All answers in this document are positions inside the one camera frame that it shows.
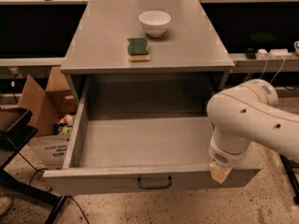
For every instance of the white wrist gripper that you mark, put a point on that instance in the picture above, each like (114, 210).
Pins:
(224, 157)

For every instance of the grey top drawer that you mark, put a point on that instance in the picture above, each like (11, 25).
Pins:
(136, 134)

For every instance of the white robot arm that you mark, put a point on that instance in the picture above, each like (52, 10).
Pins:
(248, 113)

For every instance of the grey drawer cabinet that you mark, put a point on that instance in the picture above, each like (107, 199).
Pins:
(184, 64)

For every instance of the open cardboard box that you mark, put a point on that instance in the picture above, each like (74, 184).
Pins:
(48, 106)

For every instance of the black metal stand right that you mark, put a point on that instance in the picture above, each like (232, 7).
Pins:
(290, 167)

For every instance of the black metal stand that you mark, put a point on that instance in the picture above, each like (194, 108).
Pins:
(15, 133)
(290, 167)

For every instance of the black power adapter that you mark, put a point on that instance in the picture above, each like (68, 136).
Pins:
(250, 54)

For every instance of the white power strip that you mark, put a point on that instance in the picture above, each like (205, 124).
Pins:
(274, 54)

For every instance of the green yellow sponge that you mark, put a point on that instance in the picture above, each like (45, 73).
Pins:
(138, 49)

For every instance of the colourful items in box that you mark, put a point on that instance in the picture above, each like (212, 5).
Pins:
(65, 125)

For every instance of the white ceramic bowl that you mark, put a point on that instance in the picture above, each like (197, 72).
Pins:
(154, 23)

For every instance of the black metal stand left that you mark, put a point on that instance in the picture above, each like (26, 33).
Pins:
(15, 133)

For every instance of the white shoe tip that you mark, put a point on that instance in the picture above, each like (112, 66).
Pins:
(5, 203)

